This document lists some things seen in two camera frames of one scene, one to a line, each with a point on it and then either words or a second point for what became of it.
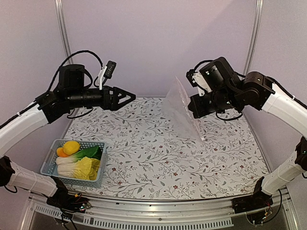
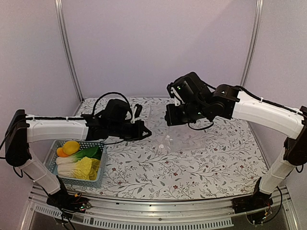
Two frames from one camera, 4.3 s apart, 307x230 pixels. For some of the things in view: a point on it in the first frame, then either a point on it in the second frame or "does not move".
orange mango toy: x=60 y=153 does not move
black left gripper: x=113 y=103 → x=138 y=135
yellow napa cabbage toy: x=87 y=168 does not move
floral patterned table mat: x=149 y=156 does not move
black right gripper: x=197 y=109 → x=170 y=118
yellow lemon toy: x=70 y=147 does not move
